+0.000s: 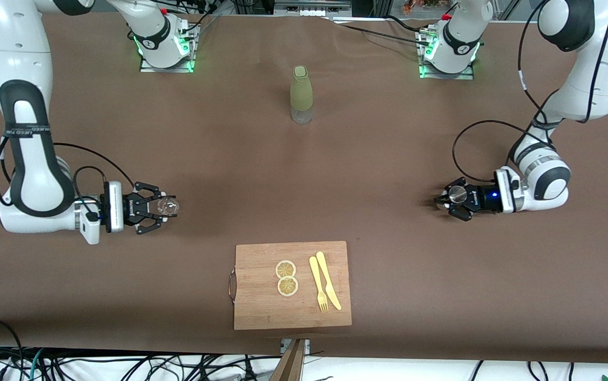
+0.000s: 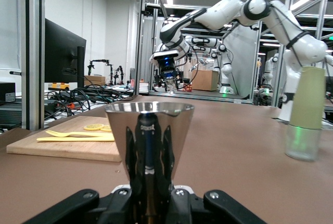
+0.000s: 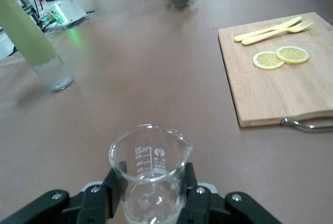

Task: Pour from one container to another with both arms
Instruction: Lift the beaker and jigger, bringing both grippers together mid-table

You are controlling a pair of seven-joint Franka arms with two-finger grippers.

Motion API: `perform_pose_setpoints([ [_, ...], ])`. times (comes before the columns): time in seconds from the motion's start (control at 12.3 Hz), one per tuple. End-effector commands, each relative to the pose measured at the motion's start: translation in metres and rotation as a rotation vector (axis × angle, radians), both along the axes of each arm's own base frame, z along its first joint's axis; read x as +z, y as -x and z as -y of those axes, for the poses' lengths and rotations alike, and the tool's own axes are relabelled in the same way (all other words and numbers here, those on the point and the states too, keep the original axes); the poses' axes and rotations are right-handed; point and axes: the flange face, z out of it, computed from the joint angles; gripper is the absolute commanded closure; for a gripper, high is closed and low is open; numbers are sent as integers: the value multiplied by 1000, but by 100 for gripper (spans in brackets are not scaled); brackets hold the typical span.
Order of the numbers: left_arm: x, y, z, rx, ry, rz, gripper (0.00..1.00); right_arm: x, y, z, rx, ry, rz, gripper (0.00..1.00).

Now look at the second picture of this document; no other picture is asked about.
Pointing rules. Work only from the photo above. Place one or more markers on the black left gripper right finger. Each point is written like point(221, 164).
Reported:
point(221, 207)

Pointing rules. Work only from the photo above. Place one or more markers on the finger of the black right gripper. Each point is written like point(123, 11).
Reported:
point(179, 81)
point(159, 83)

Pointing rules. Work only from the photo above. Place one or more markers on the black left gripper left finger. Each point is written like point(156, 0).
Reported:
point(78, 204)

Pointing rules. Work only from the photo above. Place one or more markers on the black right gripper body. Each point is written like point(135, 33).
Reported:
point(167, 69)

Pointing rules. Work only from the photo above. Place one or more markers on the clear glass cup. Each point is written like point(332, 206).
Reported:
point(171, 85)

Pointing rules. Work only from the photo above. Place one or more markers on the steel double jigger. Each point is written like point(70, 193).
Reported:
point(149, 135)

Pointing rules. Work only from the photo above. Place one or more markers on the small black robot arm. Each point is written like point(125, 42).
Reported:
point(100, 61)
point(119, 74)

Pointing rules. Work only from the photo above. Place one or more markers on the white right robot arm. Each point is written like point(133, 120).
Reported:
point(234, 11)

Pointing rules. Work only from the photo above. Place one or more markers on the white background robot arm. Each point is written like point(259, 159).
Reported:
point(270, 70)
point(205, 42)

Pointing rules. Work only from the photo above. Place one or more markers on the large cardboard box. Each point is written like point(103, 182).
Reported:
point(205, 79)

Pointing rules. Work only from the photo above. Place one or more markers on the wooden cutting board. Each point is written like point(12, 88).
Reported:
point(65, 150)

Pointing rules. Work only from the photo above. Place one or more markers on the small cardboard box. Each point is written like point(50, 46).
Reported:
point(95, 79)

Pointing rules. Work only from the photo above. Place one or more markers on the brown table cover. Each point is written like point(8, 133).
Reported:
point(234, 143)

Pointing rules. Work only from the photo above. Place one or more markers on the yellow plastic knife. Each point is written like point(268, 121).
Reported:
point(65, 139)

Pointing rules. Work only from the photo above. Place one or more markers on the lemon slice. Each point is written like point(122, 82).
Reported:
point(93, 126)
point(107, 128)

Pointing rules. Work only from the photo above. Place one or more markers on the yellow plastic fork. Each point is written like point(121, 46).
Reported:
point(78, 133)

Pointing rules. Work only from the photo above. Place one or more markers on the black computer monitor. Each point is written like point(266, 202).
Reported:
point(62, 52)

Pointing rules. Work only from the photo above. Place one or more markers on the green sleeved glass bottle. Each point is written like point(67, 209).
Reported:
point(307, 104)

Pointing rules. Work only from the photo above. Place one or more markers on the black equipment box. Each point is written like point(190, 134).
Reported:
point(7, 92)

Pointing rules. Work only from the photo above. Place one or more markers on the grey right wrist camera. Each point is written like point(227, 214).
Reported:
point(166, 55)

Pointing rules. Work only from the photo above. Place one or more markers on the aluminium frame post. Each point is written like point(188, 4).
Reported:
point(143, 26)
point(33, 52)

